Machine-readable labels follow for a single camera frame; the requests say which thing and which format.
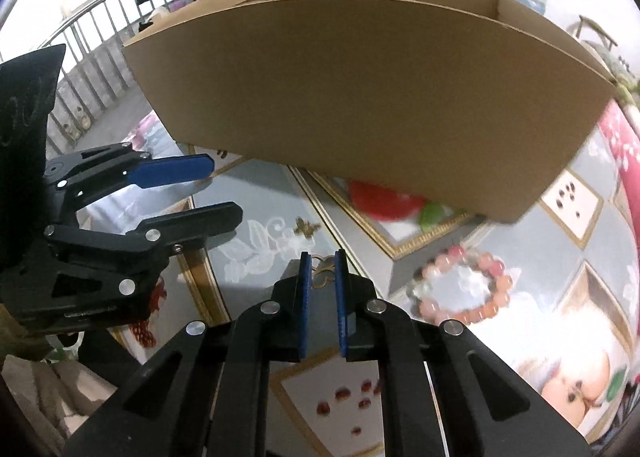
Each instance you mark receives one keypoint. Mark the metal railing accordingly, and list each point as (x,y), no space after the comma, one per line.
(95,7)

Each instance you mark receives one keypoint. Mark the pair of white shoes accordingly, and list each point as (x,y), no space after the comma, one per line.
(76,123)

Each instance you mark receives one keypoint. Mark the person's beige pants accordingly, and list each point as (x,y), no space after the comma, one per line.
(45,392)

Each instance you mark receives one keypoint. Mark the pink floral blanket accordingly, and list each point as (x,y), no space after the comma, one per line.
(622,147)

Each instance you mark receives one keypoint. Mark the wooden chair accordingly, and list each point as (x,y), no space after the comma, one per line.
(592,34)

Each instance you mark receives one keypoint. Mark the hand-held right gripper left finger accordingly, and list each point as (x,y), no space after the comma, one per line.
(305,312)

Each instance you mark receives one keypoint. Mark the gold curly ornament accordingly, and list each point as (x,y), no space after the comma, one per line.
(322,273)

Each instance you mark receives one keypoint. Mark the person's left forearm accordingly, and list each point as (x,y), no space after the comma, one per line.
(20,342)

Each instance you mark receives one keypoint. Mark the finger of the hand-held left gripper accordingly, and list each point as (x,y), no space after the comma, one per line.
(195,222)
(172,171)

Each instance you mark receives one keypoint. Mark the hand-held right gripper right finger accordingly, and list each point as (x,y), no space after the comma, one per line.
(342,312)

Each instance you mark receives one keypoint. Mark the brown cardboard box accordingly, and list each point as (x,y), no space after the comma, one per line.
(350,87)

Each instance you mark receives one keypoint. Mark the fruit print tablecloth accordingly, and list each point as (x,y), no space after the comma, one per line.
(540,287)

